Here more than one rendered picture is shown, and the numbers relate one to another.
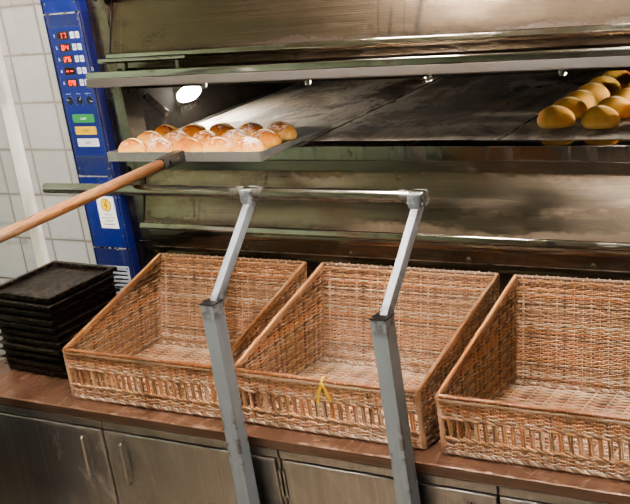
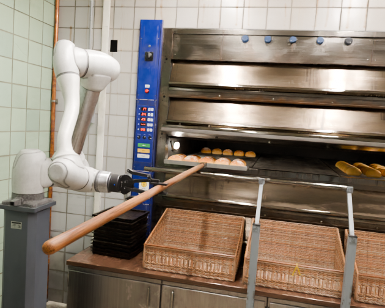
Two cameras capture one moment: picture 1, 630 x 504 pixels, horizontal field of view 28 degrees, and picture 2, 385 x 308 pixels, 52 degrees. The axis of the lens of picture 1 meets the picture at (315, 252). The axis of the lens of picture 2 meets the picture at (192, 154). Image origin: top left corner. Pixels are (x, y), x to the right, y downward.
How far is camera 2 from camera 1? 1.87 m
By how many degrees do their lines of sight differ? 26
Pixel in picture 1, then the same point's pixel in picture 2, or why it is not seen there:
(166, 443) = (200, 293)
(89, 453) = (148, 296)
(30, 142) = (107, 153)
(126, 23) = (176, 109)
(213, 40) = (222, 120)
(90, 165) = (140, 165)
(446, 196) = (316, 195)
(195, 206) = (190, 189)
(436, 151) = (317, 176)
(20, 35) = (117, 106)
